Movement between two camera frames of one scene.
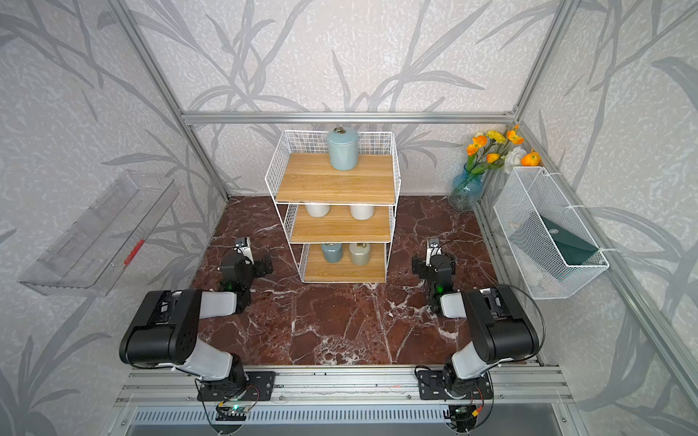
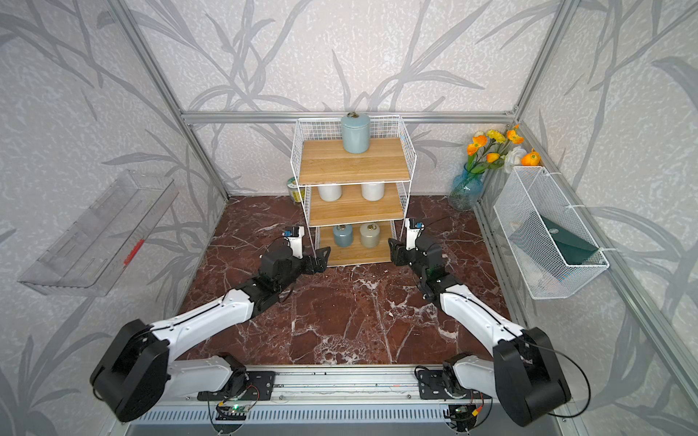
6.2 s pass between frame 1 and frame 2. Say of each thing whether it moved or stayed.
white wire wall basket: stayed
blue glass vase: stayed
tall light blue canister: moved
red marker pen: stayed
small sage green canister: moved
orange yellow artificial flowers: stayed
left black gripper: moved
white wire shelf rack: moved
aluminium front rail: stayed
